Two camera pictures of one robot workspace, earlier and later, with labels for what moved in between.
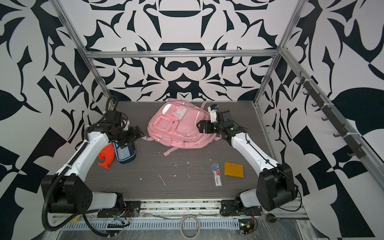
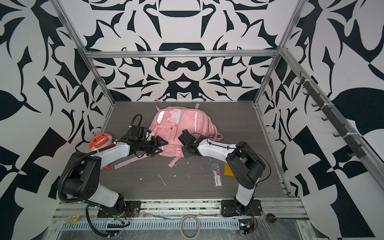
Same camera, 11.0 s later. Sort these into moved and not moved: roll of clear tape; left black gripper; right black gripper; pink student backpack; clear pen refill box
Moved: pink student backpack; right black gripper; left black gripper
Not moved: roll of clear tape; clear pen refill box
